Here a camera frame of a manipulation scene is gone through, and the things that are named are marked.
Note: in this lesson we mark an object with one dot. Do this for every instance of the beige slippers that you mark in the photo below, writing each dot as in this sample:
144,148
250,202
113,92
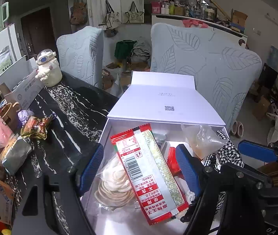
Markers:
237,129

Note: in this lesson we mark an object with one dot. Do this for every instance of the left blue leaf chair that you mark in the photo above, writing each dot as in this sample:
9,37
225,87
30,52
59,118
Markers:
81,54

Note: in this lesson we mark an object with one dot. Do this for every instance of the white carton of bottles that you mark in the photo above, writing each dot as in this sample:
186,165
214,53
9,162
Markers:
20,79

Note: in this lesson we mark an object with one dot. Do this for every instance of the lavender open gift box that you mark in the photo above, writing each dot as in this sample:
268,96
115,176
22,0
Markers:
167,102

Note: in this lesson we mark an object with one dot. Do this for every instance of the right blue leaf chair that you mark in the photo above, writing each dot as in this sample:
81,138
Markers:
223,70

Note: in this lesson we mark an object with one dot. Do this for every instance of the silver foil bag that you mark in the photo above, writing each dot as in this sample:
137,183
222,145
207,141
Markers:
14,154

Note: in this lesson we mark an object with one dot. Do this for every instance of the clear bag yellow balls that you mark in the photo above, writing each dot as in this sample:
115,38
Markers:
202,139

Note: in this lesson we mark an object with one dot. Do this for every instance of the blue leaf chair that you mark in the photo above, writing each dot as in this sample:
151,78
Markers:
81,54
223,70

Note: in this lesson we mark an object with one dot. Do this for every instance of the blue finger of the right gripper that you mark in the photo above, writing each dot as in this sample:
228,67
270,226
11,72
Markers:
257,151

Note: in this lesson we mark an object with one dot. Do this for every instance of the cardboard box on counter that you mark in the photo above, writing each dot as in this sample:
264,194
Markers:
238,20

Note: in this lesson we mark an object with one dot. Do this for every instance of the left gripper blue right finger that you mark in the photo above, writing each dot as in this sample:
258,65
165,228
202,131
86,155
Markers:
190,167

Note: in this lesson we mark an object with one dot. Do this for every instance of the red snack packet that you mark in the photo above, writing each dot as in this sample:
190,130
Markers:
173,164

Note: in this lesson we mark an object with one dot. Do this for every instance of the black white gingham cloth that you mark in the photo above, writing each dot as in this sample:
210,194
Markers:
227,153

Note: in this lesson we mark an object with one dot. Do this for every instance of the long red noodle packet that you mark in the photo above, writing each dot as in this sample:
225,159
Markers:
156,190

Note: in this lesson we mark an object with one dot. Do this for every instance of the gold candy wrapper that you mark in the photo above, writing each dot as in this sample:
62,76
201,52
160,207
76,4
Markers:
37,127

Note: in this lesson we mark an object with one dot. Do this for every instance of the brown hanging tote bag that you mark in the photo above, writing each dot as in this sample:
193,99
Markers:
78,13

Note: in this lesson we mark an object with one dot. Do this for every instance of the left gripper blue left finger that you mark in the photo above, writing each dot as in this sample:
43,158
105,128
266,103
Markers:
87,169

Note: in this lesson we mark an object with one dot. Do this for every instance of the white astronaut jar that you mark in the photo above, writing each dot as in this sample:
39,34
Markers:
48,72

